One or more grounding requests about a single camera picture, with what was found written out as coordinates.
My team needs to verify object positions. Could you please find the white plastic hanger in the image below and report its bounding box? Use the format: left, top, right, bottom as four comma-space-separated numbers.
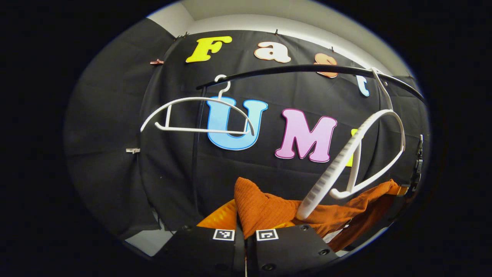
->
140, 74, 256, 136
295, 67, 407, 221

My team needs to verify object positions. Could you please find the black clothes rail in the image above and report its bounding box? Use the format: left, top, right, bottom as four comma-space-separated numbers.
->
196, 64, 426, 103

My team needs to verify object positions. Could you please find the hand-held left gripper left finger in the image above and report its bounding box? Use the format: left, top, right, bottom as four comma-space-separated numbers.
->
154, 199, 247, 277

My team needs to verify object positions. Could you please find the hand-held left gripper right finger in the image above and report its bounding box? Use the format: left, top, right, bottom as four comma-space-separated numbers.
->
246, 221, 339, 277

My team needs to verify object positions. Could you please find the black backdrop cloth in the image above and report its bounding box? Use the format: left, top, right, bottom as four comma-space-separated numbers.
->
63, 17, 432, 240

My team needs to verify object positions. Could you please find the brown corduroy jacket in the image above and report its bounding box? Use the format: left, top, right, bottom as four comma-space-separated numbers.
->
233, 177, 401, 253

